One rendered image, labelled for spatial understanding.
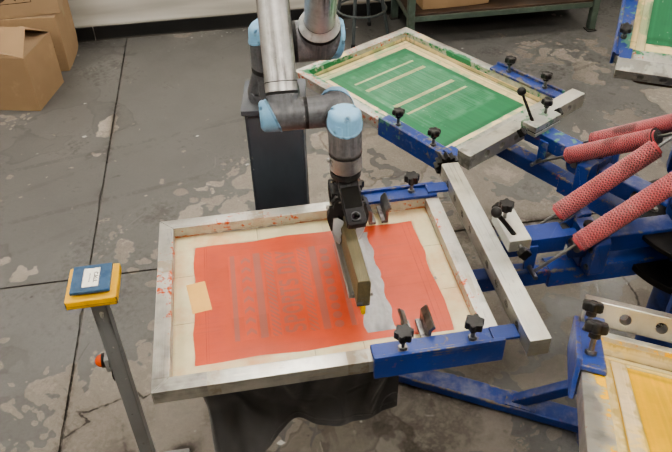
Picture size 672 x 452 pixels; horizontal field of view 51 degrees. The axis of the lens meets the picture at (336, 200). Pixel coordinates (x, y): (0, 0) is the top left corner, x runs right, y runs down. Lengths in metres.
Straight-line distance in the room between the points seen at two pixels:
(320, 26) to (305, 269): 0.64
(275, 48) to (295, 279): 0.59
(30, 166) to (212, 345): 2.74
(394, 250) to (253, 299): 0.40
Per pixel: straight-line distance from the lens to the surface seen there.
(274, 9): 1.62
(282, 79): 1.60
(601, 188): 1.93
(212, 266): 1.89
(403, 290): 1.79
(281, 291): 1.79
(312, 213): 1.97
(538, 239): 1.86
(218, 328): 1.73
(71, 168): 4.17
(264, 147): 2.11
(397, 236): 1.94
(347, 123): 1.50
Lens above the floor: 2.22
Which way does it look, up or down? 38 degrees down
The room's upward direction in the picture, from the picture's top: 2 degrees counter-clockwise
